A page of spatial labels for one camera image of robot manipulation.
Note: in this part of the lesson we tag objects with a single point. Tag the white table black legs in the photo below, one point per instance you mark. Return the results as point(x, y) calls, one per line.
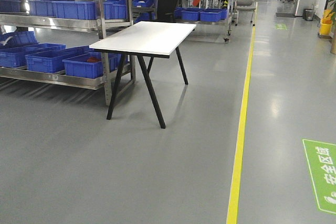
point(151, 39)

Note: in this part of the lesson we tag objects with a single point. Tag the blue bin front shelf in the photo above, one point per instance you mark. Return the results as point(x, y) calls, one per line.
point(88, 65)

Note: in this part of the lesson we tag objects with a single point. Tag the black office chair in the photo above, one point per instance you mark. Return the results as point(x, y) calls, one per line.
point(165, 11)

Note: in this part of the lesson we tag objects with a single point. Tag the steel shelving rack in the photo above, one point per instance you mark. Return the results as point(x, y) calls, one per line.
point(99, 24)

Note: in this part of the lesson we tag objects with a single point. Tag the yellow mop bucket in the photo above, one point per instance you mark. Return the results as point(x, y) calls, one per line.
point(326, 23)

